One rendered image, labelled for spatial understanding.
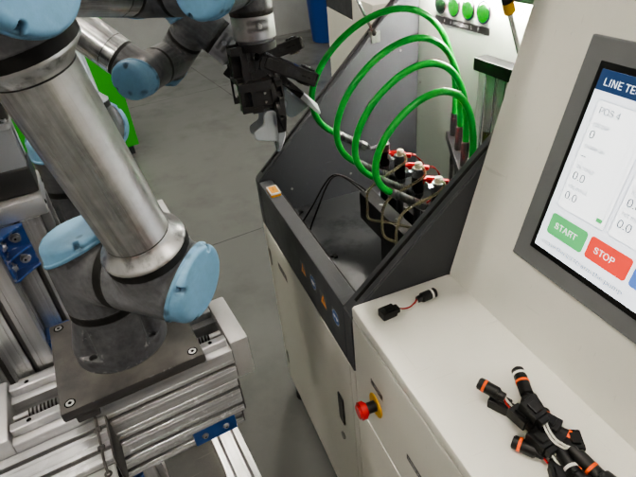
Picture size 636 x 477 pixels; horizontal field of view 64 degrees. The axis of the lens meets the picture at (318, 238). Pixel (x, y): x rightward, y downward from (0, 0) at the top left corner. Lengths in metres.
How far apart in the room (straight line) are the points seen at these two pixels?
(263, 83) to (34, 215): 0.46
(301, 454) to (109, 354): 1.20
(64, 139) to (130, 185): 0.09
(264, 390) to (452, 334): 1.33
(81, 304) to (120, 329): 0.07
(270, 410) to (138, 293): 1.44
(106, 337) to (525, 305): 0.68
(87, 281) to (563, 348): 0.71
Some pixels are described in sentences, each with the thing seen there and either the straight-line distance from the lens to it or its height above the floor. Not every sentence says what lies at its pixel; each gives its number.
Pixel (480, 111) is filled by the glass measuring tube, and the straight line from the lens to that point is 1.36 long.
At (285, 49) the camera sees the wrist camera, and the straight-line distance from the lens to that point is 1.12.
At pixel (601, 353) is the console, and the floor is 1.06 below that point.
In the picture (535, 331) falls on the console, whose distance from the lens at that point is 0.91.
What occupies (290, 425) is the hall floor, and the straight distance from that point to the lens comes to 2.04.
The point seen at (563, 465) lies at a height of 1.00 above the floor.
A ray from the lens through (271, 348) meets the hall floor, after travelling 2.31.
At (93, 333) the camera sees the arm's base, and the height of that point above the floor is 1.11.
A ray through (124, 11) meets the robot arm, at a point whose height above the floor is 1.52.
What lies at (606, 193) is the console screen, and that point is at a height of 1.26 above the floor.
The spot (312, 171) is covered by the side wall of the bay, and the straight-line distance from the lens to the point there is 1.58.
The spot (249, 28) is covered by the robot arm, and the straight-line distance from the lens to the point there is 0.92.
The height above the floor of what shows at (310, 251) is 0.95.
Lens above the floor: 1.63
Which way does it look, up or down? 34 degrees down
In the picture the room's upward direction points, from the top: 6 degrees counter-clockwise
